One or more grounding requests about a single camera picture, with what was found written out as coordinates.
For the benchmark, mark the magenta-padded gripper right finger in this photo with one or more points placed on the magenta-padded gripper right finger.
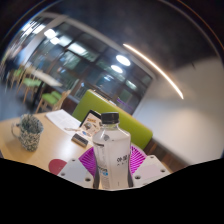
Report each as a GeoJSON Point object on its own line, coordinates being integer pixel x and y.
{"type": "Point", "coordinates": [150, 170]}

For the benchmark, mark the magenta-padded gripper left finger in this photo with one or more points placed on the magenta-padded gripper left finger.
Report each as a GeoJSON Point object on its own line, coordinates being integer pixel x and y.
{"type": "Point", "coordinates": [75, 173]}

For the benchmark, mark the clear black-capped drink bottle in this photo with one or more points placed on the clear black-capped drink bottle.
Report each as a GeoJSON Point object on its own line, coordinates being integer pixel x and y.
{"type": "Point", "coordinates": [111, 156]}

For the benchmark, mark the flat round red coaster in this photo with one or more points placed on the flat round red coaster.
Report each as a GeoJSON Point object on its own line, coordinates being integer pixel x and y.
{"type": "Point", "coordinates": [56, 166]}

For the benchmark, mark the small flat grey device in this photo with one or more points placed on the small flat grey device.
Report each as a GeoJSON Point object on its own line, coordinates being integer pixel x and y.
{"type": "Point", "coordinates": [80, 140]}

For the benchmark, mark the green upholstered bench backrest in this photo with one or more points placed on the green upholstered bench backrest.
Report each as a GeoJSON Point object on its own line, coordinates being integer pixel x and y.
{"type": "Point", "coordinates": [133, 128]}

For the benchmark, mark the black-framed menu tablet stand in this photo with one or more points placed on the black-framed menu tablet stand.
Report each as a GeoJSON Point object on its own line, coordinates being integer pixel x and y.
{"type": "Point", "coordinates": [90, 125]}

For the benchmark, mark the white paper sheet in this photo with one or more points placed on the white paper sheet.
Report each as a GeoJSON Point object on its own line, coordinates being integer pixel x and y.
{"type": "Point", "coordinates": [63, 120]}

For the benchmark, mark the dark speckled patterned mug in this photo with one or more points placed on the dark speckled patterned mug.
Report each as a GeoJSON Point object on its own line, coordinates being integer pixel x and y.
{"type": "Point", "coordinates": [30, 133]}

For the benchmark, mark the group of green-seated wooden chairs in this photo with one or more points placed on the group of green-seated wooden chairs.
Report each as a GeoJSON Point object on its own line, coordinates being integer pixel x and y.
{"type": "Point", "coordinates": [50, 98]}

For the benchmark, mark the light wooden dining table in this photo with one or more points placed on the light wooden dining table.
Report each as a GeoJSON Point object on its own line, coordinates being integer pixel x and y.
{"type": "Point", "coordinates": [46, 79]}

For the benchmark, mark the long curved ceiling light strip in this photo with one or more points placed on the long curved ceiling light strip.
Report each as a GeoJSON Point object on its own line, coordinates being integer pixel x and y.
{"type": "Point", "coordinates": [153, 68]}

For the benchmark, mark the large dark-framed window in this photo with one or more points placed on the large dark-framed window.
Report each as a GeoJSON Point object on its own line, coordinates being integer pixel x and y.
{"type": "Point", "coordinates": [86, 63]}

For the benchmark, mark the large round pendant lamp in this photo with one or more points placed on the large round pendant lamp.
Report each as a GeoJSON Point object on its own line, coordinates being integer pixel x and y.
{"type": "Point", "coordinates": [123, 60]}

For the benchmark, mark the small white pendant lamp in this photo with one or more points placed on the small white pendant lamp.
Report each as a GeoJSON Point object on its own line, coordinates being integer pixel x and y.
{"type": "Point", "coordinates": [55, 40]}
{"type": "Point", "coordinates": [50, 33]}

